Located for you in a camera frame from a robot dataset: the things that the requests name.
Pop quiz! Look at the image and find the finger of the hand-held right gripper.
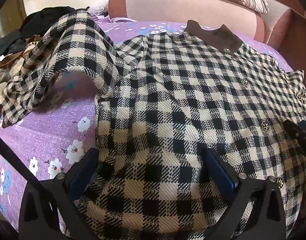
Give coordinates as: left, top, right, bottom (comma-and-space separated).
283, 119, 306, 155

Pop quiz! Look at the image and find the wooden door frame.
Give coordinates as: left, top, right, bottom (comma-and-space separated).
0, 0, 27, 45

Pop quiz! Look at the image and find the brown beige blanket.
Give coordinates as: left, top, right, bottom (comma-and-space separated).
0, 35, 43, 128

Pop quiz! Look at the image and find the dark grey garment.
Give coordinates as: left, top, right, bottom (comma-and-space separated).
0, 30, 26, 62

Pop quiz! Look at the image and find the black beige checked coat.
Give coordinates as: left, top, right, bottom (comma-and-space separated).
1, 11, 306, 240

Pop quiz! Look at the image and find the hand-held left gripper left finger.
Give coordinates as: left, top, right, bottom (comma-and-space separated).
18, 147, 99, 240

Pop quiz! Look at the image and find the black garment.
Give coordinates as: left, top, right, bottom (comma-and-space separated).
19, 6, 89, 39

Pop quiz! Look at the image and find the pink upholstered headboard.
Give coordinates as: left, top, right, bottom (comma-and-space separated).
108, 0, 306, 53

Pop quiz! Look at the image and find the purple floral bedsheet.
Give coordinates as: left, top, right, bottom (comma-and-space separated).
0, 15, 306, 230

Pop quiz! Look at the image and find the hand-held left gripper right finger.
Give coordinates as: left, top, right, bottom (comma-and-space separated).
202, 148, 286, 240

